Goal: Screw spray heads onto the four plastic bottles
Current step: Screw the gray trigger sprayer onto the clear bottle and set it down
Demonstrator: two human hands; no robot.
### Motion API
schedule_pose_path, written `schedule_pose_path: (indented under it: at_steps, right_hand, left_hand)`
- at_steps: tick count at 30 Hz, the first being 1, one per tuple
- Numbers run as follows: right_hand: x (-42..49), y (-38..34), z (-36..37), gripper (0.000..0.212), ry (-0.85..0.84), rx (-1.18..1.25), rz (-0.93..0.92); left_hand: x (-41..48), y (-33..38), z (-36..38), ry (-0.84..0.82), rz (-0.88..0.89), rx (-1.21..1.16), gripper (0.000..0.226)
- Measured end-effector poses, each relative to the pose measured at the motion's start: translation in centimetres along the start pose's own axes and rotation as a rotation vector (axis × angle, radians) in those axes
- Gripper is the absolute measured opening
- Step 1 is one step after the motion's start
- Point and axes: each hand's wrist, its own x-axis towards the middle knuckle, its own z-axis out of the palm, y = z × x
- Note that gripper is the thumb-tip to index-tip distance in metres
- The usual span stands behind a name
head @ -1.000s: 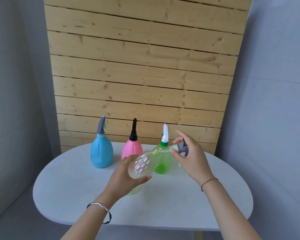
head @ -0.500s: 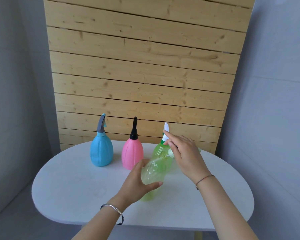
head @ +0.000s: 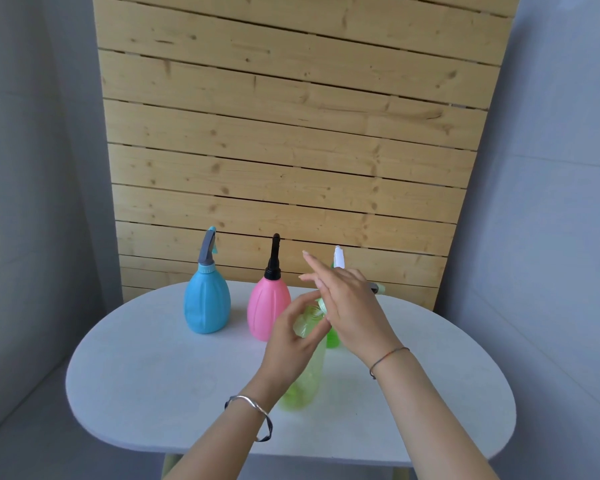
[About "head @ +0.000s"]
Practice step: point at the green ribbed clear bottle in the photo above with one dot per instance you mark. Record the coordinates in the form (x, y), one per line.
(332, 338)

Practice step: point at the black sprayer head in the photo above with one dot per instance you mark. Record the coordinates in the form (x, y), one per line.
(273, 262)

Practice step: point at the grey pale-green sprayer head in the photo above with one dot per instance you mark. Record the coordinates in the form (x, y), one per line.
(377, 288)

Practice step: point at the blue grey sprayer head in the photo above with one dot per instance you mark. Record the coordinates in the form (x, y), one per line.
(207, 249)

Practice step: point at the wooden table leg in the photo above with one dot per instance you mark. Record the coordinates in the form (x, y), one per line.
(170, 467)

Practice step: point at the blue plastic bottle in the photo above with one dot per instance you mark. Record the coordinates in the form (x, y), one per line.
(206, 304)

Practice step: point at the person's left forearm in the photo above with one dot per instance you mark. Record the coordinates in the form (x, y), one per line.
(220, 444)

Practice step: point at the white green sprayer head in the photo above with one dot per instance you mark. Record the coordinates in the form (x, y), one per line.
(338, 257)

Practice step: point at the person's right hand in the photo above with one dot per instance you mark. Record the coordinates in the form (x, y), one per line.
(352, 314)

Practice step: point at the person's left hand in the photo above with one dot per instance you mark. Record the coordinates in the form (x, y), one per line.
(287, 352)

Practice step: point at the person's right forearm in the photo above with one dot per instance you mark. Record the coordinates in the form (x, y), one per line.
(430, 424)

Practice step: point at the pale yellow-green clear bottle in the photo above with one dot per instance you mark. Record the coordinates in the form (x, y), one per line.
(307, 374)

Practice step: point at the wooden slat panel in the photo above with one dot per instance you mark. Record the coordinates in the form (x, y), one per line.
(290, 144)

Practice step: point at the pink plastic bottle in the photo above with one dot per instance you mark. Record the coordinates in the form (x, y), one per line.
(267, 307)

